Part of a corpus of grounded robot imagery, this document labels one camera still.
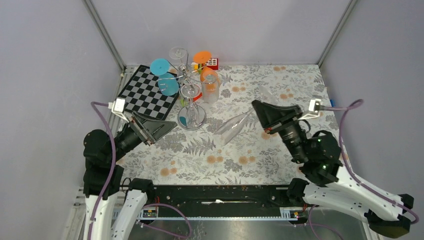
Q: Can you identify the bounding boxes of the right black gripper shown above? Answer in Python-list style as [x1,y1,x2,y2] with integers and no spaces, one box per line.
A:
[249,99,308,163]

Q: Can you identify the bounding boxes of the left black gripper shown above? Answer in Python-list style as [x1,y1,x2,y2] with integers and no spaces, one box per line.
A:
[110,109,179,162]

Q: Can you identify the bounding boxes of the clear wine glass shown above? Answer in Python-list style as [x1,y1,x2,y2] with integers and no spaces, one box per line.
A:
[168,46,189,77]
[178,83,201,130]
[213,86,278,146]

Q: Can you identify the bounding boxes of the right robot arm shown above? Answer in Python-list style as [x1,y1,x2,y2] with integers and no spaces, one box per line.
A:
[252,99,415,239]

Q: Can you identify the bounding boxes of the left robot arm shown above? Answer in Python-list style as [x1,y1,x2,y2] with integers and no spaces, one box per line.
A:
[83,111,177,240]

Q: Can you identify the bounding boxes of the blue wine glass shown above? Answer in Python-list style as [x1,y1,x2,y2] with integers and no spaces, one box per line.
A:
[156,72,180,96]
[149,58,170,76]

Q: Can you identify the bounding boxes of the chrome wine glass rack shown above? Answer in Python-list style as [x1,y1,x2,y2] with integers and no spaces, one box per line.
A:
[158,52,213,131]

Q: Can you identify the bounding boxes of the orange wine glass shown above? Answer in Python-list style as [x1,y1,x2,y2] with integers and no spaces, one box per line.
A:
[193,51,221,84]

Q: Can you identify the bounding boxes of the black white checkerboard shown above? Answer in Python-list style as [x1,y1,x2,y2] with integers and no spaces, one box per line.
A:
[117,65,179,120]

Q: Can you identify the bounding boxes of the floral tablecloth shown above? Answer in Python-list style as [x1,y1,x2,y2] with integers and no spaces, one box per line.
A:
[118,65,330,185]

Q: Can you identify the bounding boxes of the red white block toy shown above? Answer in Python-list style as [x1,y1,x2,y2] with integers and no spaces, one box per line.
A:
[191,58,219,74]

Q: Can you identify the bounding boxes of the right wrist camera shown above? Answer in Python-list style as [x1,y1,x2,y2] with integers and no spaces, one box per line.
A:
[299,98,322,120]

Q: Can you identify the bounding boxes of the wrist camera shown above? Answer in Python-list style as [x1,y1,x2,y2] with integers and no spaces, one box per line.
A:
[108,97,130,123]
[299,98,322,120]

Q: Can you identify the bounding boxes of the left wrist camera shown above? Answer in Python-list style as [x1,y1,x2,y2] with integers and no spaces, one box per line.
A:
[108,97,130,123]

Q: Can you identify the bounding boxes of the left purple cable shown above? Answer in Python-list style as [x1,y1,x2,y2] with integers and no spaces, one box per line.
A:
[86,101,117,240]

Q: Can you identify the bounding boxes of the purple cable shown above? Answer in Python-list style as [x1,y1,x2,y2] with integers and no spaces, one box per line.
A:
[319,99,420,225]
[86,101,117,240]

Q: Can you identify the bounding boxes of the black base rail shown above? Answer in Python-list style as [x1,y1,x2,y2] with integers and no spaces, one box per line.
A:
[141,184,310,219]

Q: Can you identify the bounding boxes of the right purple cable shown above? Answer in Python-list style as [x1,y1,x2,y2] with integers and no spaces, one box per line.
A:
[319,99,420,225]

